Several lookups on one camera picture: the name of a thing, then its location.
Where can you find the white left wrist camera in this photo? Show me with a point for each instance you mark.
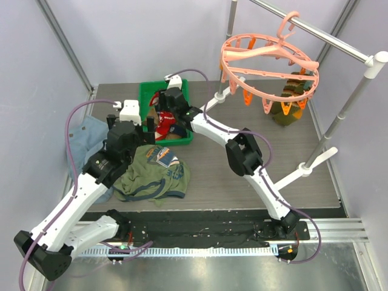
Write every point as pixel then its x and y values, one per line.
pixel 129 110

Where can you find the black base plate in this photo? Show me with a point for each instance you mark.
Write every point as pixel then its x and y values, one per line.
pixel 202 229

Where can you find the tan sock brown cuff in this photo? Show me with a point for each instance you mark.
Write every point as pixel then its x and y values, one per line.
pixel 173 137

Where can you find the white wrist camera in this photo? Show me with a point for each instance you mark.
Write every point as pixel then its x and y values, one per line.
pixel 173 81
pixel 129 110

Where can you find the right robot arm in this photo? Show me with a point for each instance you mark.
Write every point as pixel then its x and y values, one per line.
pixel 243 154

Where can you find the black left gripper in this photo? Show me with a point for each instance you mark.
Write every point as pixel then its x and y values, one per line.
pixel 148 137

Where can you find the green plastic tray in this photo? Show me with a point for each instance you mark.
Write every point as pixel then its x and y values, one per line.
pixel 146 92

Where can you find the green striped sock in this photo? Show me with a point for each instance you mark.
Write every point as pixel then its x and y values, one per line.
pixel 293 87

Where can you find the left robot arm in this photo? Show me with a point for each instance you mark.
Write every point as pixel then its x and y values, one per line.
pixel 51 246

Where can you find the pink round sock hanger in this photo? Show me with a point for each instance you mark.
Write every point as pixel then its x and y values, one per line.
pixel 249 56

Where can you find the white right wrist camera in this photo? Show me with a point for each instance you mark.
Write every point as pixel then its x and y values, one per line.
pixel 173 81

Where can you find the orange clothespin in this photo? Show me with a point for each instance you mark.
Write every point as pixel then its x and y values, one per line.
pixel 286 106
pixel 302 104
pixel 248 96

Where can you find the silver horizontal rack bar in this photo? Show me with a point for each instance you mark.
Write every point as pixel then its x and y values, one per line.
pixel 317 32

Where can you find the white rack corner joint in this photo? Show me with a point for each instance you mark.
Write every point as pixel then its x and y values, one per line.
pixel 375 64

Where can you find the olive green t-shirt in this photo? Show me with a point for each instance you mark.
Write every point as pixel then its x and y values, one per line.
pixel 156 173

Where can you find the navy santa sock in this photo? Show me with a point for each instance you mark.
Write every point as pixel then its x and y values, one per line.
pixel 178 130

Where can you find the light blue cloth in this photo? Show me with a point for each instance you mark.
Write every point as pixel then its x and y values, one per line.
pixel 85 140

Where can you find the red patterned sock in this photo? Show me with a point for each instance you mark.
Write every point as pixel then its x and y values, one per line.
pixel 166 120
pixel 155 99

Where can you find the silver rack upright pole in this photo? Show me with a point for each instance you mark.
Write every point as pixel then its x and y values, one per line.
pixel 364 82

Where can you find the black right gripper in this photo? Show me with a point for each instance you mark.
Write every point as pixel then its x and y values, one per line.
pixel 165 99

